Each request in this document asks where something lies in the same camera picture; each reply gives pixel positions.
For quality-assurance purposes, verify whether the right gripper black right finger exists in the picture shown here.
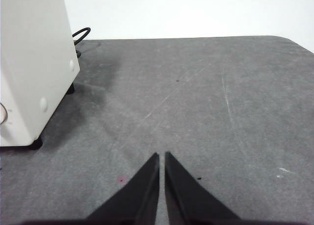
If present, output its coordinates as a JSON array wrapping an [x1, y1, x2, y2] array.
[[164, 151, 249, 225]]

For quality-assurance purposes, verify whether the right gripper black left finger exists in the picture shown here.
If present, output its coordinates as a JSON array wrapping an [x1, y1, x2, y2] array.
[[83, 152, 160, 225]]

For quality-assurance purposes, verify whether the beige oven timer knob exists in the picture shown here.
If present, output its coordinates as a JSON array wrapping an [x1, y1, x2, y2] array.
[[0, 102, 9, 125]]

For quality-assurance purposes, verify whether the black oven power cable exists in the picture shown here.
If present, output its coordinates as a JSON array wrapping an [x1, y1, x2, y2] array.
[[71, 26, 92, 58]]

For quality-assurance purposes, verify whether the cream Toshiba toaster oven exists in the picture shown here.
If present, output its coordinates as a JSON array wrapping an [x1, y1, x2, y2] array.
[[0, 0, 81, 151]]

